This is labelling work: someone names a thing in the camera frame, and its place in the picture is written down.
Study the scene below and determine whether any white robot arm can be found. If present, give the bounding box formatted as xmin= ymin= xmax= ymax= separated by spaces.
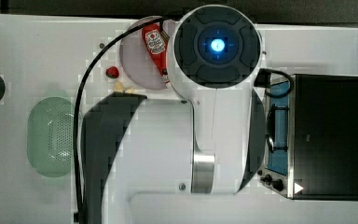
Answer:
xmin=80 ymin=5 xmax=265 ymax=224

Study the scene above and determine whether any grey round plate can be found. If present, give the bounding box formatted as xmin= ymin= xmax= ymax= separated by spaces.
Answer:
xmin=119 ymin=30 xmax=172 ymax=91

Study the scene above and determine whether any peeled toy banana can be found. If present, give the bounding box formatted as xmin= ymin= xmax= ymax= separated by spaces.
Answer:
xmin=114 ymin=81 xmax=135 ymax=94

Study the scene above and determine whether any red ketchup bottle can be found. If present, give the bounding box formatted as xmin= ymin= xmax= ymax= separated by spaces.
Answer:
xmin=142 ymin=23 xmax=171 ymax=87

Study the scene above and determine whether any red toy strawberry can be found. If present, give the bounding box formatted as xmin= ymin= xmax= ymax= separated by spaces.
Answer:
xmin=105 ymin=66 xmax=119 ymax=78

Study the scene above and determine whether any green perforated colander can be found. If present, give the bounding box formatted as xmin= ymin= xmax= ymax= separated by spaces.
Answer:
xmin=27 ymin=97 xmax=75 ymax=177

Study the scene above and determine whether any silver toaster oven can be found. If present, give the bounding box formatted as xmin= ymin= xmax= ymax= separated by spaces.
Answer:
xmin=258 ymin=74 xmax=358 ymax=201

